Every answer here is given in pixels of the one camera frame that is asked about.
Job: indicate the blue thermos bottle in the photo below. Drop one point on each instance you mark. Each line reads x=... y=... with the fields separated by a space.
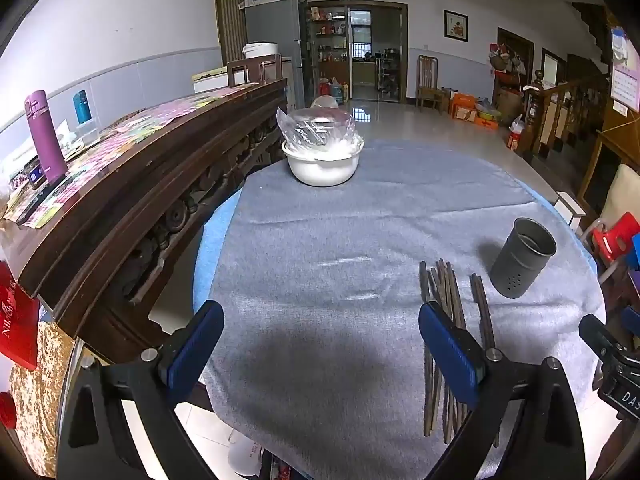
x=82 y=107

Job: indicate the gold patterned cloth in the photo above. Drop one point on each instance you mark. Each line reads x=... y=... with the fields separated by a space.
x=40 y=390

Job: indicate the pantry shelf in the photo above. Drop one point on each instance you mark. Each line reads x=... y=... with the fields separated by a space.
x=327 y=40

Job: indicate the orange cardboard box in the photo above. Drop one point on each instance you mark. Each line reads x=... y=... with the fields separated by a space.
x=462 y=107

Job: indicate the wall calendar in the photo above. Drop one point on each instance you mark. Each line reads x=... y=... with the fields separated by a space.
x=625 y=75

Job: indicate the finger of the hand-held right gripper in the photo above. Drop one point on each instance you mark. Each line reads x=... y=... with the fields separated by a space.
x=600 y=337
x=632 y=320

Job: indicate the red box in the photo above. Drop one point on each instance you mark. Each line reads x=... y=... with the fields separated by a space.
x=17 y=320

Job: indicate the black phone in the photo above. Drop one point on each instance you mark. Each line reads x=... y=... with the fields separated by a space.
x=40 y=205

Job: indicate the grey tablecloth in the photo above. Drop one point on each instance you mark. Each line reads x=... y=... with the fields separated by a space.
x=340 y=260

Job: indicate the grey refrigerator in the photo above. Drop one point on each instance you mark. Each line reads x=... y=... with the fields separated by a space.
x=272 y=20

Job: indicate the carved wooden sideboard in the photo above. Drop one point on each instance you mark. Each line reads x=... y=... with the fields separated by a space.
x=150 y=175

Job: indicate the glass jar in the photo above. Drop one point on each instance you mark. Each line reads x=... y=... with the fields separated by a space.
x=34 y=174

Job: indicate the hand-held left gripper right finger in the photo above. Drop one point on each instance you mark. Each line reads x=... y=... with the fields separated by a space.
x=450 y=355

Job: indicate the blue water jug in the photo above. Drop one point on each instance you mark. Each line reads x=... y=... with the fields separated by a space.
x=337 y=91

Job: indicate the white stool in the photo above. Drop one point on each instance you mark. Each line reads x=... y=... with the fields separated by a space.
x=570 y=207

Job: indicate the red and white bag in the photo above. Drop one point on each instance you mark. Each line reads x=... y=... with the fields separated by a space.
x=516 y=135

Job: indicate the grey metal utensil holder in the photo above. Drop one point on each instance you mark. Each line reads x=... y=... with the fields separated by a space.
x=522 y=260

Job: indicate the red plastic chair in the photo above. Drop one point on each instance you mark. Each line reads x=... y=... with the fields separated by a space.
x=620 y=235

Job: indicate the white rice cooker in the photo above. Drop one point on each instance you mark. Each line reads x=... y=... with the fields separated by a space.
x=260 y=50

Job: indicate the dark wooden chair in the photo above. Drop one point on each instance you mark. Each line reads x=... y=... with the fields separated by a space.
x=235 y=72

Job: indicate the purple thermos bottle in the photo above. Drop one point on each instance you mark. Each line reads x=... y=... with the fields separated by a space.
x=46 y=140

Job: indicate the white chest freezer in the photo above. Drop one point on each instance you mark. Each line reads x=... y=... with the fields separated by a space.
x=210 y=80

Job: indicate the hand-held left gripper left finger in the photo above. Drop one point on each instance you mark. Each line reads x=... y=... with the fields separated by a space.
x=197 y=342

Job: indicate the white pot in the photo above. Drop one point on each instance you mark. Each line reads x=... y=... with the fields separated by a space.
x=322 y=170

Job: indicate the wooden stair railing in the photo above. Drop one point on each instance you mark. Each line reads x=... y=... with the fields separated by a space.
x=565 y=110

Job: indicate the blue table cover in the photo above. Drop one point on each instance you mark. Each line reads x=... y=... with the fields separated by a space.
x=215 y=240

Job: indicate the bundle of dark chopsticks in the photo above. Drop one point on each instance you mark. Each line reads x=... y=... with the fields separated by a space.
x=452 y=290

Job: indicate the framed picture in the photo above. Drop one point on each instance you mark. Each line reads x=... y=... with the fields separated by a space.
x=456 y=25

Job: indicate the light wooden chair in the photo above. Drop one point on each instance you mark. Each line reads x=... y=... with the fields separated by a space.
x=427 y=80

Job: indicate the clear plastic bag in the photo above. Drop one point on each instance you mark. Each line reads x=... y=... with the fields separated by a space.
x=315 y=127

